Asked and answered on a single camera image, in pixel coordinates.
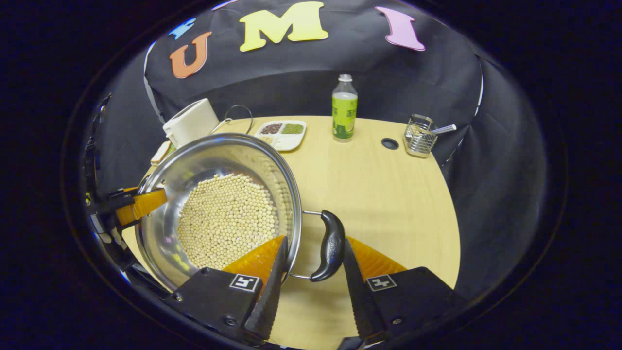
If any sandwich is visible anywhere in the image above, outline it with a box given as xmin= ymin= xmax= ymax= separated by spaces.
xmin=151 ymin=140 xmax=173 ymax=166

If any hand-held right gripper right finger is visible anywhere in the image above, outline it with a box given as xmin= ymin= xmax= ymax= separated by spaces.
xmin=340 ymin=237 xmax=455 ymax=350

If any green label plastic bottle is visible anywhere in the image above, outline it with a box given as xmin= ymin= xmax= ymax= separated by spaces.
xmin=332 ymin=74 xmax=358 ymax=142

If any white toaster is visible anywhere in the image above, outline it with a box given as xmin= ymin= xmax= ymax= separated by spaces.
xmin=162 ymin=98 xmax=220 ymax=148

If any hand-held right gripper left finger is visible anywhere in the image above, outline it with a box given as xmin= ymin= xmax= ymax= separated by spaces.
xmin=168 ymin=236 xmax=289 ymax=343

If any black power cable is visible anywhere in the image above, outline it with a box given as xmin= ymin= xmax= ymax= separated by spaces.
xmin=224 ymin=104 xmax=254 ymax=135

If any steel pot with black handles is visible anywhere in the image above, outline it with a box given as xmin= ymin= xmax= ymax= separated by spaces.
xmin=135 ymin=133 xmax=346 ymax=293

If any metal wire basket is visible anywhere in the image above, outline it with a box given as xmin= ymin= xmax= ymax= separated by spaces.
xmin=404 ymin=114 xmax=438 ymax=158

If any white divided tray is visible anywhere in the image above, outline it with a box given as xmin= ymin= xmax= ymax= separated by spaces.
xmin=254 ymin=120 xmax=307 ymax=153

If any pile of pale soybeans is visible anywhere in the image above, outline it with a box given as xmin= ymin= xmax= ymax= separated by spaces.
xmin=176 ymin=173 xmax=280 ymax=270

